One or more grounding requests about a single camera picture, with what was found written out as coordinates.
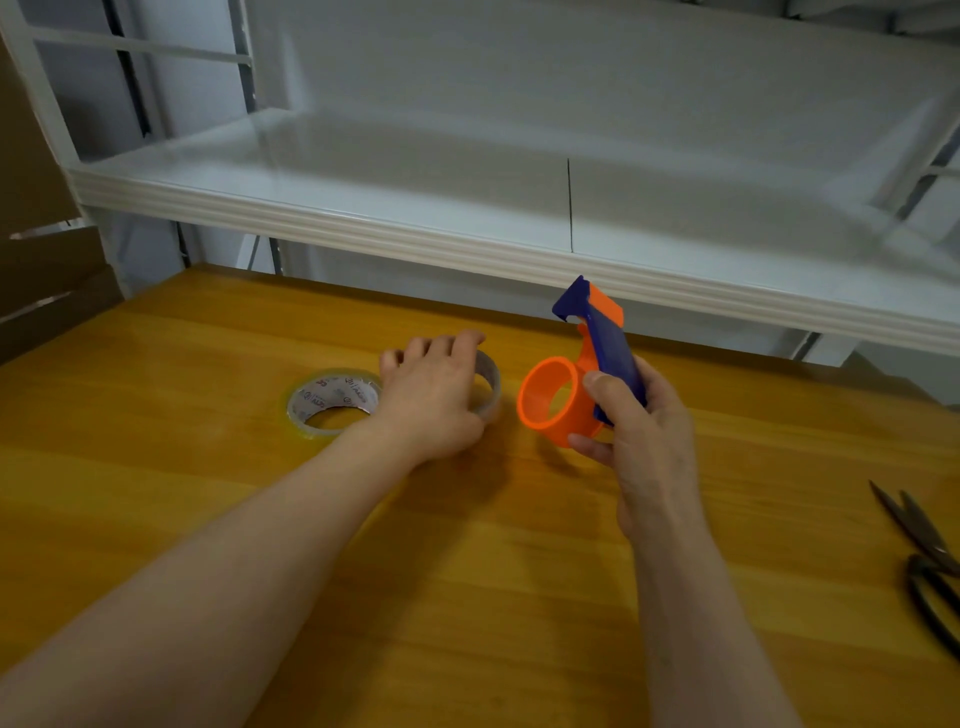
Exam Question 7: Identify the black scissors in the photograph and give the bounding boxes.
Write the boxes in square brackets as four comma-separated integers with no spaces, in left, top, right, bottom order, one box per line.
[868,480,960,663]

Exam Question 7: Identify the clear packing tape roll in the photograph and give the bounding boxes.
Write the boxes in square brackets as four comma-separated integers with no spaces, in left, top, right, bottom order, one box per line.
[470,349,503,426]
[285,369,384,439]

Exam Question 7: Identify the orange and blue tape dispenser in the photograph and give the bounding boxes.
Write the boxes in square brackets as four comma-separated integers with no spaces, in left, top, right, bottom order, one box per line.
[516,275,650,450]

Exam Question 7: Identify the white metal shelf rack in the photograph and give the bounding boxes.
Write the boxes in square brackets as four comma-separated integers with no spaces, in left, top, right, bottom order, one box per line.
[0,0,960,369]

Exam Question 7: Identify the person's left hand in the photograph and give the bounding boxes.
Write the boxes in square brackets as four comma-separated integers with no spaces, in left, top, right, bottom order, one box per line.
[367,329,487,471]

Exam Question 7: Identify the person's right hand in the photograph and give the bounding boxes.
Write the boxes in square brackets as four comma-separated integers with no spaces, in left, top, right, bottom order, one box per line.
[567,356,711,539]

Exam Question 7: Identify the person's left forearm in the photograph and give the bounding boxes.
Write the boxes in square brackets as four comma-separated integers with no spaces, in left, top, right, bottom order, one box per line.
[0,421,414,728]

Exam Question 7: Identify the person's right forearm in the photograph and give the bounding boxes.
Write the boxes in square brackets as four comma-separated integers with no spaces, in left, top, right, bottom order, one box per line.
[619,516,805,728]

